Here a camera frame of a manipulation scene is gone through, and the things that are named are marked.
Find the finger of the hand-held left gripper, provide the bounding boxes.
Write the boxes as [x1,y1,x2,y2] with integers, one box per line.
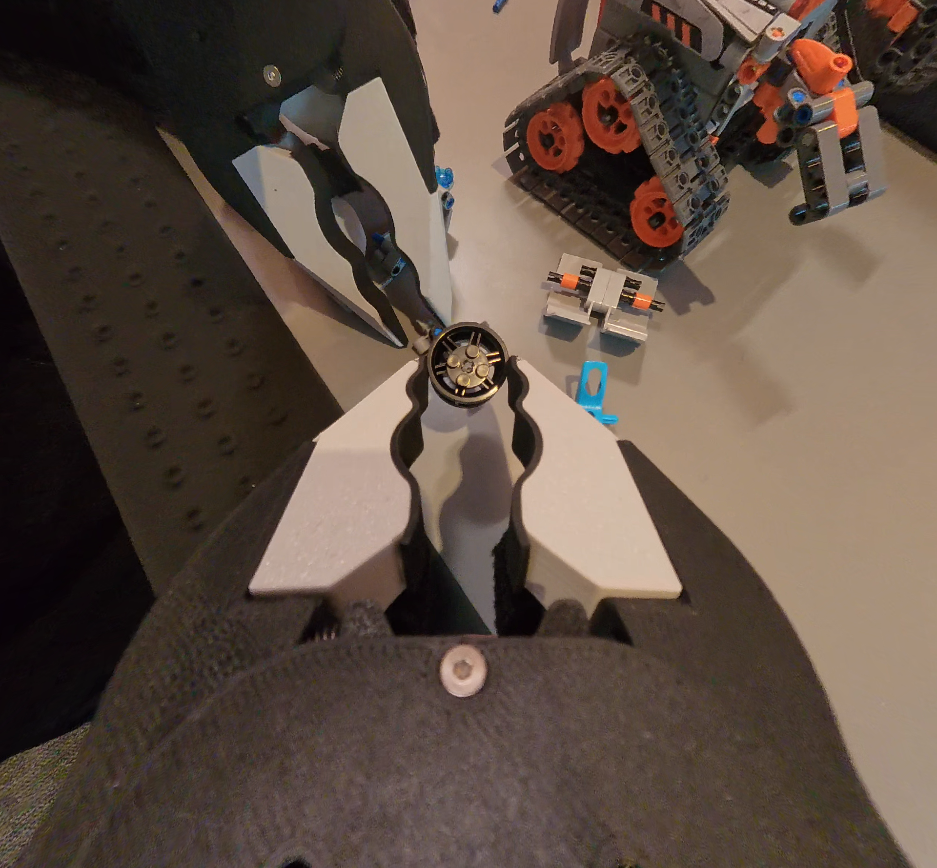
[322,77,453,333]
[233,93,409,351]

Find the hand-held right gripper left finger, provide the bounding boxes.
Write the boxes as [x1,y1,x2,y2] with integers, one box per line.
[249,361,444,601]

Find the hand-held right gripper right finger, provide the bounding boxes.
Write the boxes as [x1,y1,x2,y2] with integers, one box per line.
[504,357,684,609]

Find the grey curved panel blue stud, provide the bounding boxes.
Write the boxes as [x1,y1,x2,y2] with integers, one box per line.
[362,165,456,331]

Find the black toy wheel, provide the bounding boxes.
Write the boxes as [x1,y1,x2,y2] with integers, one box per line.
[426,321,509,408]

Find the blue brick separator tool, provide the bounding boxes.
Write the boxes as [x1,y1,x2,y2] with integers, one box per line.
[565,361,620,424]

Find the black perforated panel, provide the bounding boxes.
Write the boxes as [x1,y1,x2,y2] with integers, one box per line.
[0,51,346,594]

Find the grey panel assembly orange bushes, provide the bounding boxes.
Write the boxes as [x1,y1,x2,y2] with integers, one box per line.
[542,251,667,348]

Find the grey orange tracked toy robot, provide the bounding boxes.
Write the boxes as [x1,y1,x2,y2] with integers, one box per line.
[504,0,890,276]

